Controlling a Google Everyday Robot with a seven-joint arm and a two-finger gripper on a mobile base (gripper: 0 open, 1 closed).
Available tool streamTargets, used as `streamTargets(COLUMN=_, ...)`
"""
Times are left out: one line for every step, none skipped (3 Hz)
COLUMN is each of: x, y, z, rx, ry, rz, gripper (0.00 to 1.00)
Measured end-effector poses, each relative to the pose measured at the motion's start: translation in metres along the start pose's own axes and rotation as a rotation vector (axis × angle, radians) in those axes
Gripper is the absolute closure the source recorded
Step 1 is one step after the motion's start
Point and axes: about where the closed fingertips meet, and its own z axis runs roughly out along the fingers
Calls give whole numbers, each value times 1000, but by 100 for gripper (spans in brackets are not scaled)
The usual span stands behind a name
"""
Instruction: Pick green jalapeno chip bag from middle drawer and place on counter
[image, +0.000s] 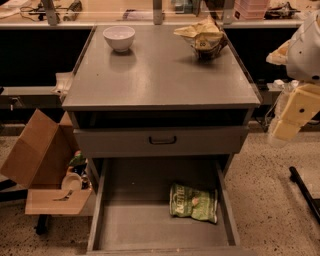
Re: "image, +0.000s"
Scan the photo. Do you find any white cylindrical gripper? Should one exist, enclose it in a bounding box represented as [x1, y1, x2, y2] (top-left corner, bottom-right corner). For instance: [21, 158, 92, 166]
[270, 83, 320, 141]

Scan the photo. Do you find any green jalapeno chip bag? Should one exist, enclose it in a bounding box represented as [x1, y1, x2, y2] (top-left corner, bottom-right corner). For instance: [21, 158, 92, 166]
[169, 183, 218, 224]

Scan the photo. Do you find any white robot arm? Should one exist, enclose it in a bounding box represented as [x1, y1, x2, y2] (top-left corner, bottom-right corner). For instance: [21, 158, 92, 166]
[266, 10, 320, 147]

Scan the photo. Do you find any yellow crumpled chip bag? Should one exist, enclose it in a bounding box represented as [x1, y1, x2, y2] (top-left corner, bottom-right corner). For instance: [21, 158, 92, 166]
[174, 16, 227, 60]

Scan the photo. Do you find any grey drawer cabinet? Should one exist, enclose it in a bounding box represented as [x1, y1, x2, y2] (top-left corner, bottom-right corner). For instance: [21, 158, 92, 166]
[63, 25, 260, 168]

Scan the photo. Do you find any open grey lower drawer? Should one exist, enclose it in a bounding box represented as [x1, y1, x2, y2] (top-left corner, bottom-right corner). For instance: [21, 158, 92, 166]
[87, 157, 257, 256]

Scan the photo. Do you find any closed grey drawer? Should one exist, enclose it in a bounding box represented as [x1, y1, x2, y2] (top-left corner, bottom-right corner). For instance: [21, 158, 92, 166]
[74, 126, 248, 158]

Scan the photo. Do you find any white power strip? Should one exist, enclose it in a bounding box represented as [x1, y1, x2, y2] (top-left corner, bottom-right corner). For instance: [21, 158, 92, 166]
[272, 79, 299, 89]

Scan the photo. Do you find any black floor bar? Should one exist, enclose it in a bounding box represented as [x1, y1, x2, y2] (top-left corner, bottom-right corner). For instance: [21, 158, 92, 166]
[289, 166, 320, 224]

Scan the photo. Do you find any pink storage box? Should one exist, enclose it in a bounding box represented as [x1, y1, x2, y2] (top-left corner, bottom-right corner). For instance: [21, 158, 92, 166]
[234, 0, 270, 20]

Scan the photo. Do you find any white ceramic bowl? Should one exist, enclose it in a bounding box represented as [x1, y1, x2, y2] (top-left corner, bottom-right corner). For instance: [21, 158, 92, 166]
[103, 26, 135, 52]

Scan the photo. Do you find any green item in box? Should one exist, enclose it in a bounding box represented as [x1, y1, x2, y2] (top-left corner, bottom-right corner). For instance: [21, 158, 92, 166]
[69, 150, 86, 167]

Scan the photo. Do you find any white round lid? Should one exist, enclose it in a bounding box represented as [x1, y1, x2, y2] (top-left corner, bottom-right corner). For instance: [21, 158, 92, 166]
[61, 173, 82, 191]

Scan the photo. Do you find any brown cardboard box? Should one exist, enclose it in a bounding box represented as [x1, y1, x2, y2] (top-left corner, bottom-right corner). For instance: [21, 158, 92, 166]
[1, 110, 93, 215]

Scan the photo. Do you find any black drawer handle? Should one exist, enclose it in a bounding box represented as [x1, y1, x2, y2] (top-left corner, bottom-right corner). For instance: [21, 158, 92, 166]
[148, 136, 177, 145]

